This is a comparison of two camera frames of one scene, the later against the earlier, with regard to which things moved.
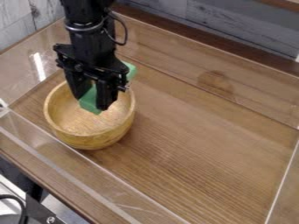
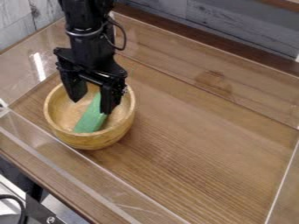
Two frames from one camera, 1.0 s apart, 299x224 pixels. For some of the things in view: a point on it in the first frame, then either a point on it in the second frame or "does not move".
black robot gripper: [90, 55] does not move
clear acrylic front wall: [106, 197] does not move
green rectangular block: [89, 101] → [93, 117]
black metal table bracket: [39, 213] does not move
